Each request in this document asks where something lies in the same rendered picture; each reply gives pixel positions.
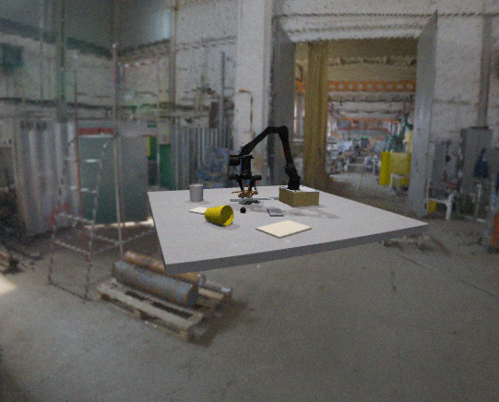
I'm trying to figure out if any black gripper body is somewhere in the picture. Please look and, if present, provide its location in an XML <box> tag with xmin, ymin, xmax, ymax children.
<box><xmin>230</xmin><ymin>166</ymin><xmax>262</xmax><ymax>181</ymax></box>

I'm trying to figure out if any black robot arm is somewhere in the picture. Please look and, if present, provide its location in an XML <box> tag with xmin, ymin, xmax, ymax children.
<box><xmin>230</xmin><ymin>125</ymin><xmax>301</xmax><ymax>190</ymax></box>

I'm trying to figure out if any white flat square plate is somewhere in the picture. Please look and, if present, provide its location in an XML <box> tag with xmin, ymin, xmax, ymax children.
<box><xmin>189</xmin><ymin>207</ymin><xmax>207</xmax><ymax>215</ymax></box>

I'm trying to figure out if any yellow cup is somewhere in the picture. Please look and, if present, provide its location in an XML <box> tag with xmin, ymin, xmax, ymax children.
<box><xmin>204</xmin><ymin>205</ymin><xmax>233</xmax><ymax>226</ymax></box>

